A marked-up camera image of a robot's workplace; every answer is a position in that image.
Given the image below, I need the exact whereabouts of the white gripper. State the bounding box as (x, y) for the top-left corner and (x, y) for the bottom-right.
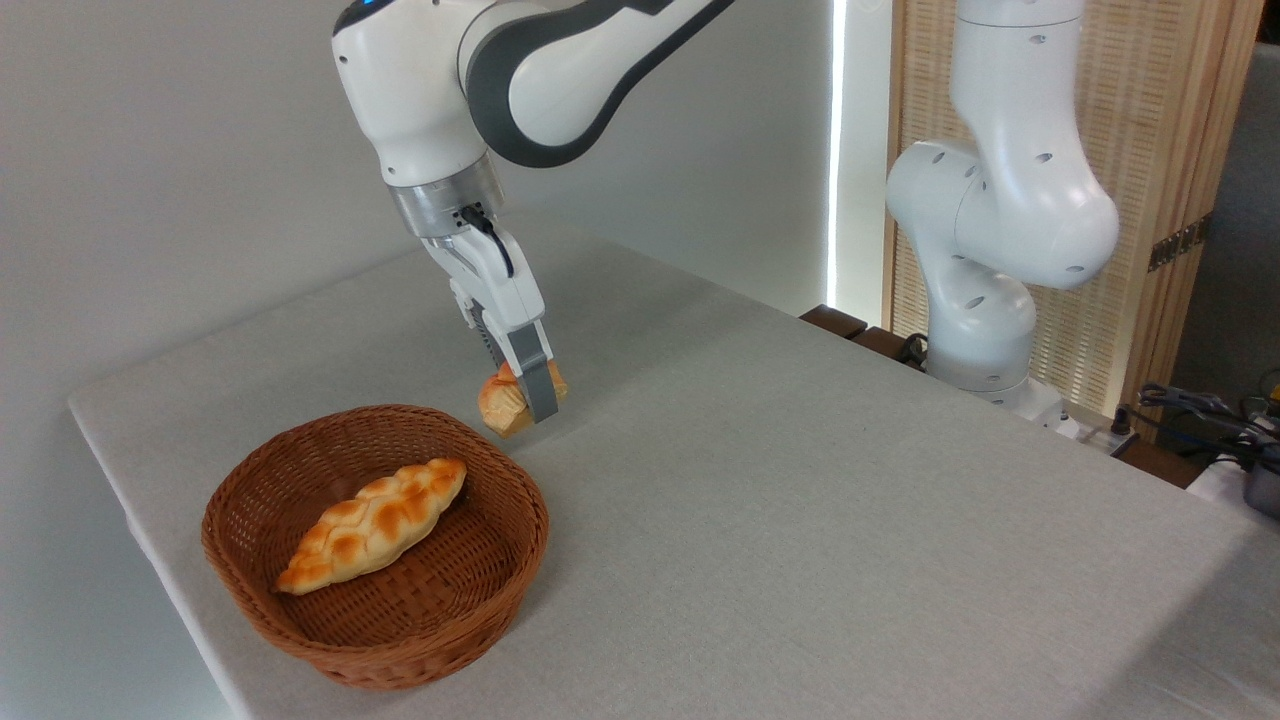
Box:
(419, 227), (562, 424)

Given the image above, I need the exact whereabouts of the round golden bread bun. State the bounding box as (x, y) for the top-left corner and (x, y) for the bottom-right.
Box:
(477, 359), (570, 439)

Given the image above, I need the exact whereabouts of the long braided bread loaf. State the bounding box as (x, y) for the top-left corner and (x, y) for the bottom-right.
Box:
(275, 457), (469, 597)

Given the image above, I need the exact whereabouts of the brown woven wicker basket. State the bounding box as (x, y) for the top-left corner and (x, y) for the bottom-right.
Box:
(201, 404), (551, 692)

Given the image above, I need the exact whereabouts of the dark brown wooden furniture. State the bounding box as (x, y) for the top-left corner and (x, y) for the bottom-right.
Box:
(799, 304), (933, 373)

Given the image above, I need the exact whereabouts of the white power strip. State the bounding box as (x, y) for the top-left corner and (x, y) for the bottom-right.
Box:
(1058, 408), (1143, 457)

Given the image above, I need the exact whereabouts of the wooden slatted folding screen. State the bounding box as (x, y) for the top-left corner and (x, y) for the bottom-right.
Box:
(882, 0), (1267, 423)

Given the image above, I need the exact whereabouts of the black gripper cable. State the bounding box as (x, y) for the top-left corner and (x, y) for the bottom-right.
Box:
(458, 203), (517, 280)

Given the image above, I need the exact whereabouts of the black cable bundle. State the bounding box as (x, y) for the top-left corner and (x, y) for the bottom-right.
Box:
(1110, 372), (1280, 473)

